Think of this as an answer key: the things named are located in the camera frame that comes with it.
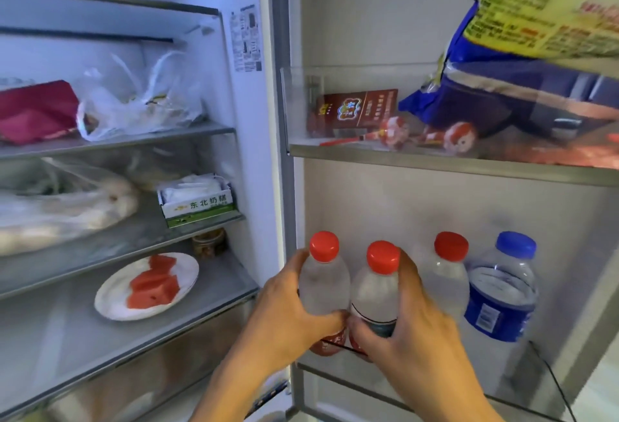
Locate person's right hand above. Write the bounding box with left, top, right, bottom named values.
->
left=348, top=247, right=485, bottom=409

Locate blue-capped blue-label water bottle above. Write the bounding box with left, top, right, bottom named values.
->
left=463, top=231, right=539, bottom=343

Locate white plate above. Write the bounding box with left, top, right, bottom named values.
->
left=94, top=252, right=200, bottom=322

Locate person's right forearm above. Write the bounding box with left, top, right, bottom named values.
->
left=405, top=383, right=506, bottom=422

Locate red-capped clear water bottle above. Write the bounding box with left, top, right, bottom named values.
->
left=298, top=231, right=352, bottom=358
left=349, top=240, right=402, bottom=363
left=419, top=231, right=471, bottom=325

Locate green and white carton box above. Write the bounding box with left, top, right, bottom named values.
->
left=157, top=173, right=236, bottom=229

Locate dark red plastic bag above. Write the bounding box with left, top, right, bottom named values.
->
left=0, top=80, right=82, bottom=146

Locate dark red flat box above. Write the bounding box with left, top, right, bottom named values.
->
left=307, top=88, right=399, bottom=139

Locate small glass jar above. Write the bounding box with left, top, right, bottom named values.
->
left=192, top=228, right=228, bottom=260

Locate black cable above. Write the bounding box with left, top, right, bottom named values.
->
left=527, top=341, right=579, bottom=422

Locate white refrigerator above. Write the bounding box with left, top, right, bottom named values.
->
left=0, top=0, right=619, bottom=422

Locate clear door bottle rack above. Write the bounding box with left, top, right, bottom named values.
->
left=293, top=331, right=562, bottom=422

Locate white info sticker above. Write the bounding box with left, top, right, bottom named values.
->
left=229, top=4, right=264, bottom=73

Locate red-white wrapped lollipop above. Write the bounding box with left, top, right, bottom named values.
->
left=319, top=116, right=411, bottom=152
left=419, top=122, right=479, bottom=153

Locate white plastic bag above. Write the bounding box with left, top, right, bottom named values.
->
left=75, top=51, right=207, bottom=142

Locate clear fridge door shelf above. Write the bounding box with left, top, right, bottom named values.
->
left=280, top=65, right=619, bottom=189

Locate blue and yellow food bag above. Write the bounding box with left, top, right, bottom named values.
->
left=398, top=0, right=619, bottom=142

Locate red watermelon piece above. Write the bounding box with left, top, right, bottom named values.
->
left=126, top=288, right=179, bottom=310
left=129, top=271, right=181, bottom=294
left=148, top=254, right=178, bottom=274

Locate person's left forearm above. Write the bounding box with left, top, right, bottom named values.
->
left=188, top=358, right=293, bottom=422

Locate clear fridge drawer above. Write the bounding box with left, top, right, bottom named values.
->
left=29, top=298, right=271, bottom=422

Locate person's left hand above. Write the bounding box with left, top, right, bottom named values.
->
left=231, top=249, right=349, bottom=367

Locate clear plastic bag with food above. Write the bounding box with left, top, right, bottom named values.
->
left=0, top=158, right=142, bottom=258

